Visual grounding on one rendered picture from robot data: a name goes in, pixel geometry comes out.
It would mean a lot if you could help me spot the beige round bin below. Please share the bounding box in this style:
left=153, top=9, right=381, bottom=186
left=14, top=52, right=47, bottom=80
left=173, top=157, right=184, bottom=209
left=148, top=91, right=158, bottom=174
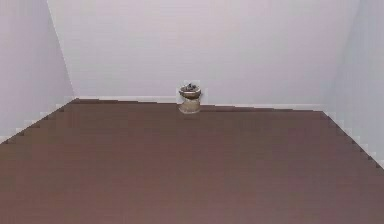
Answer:
left=177, top=82, right=203, bottom=115

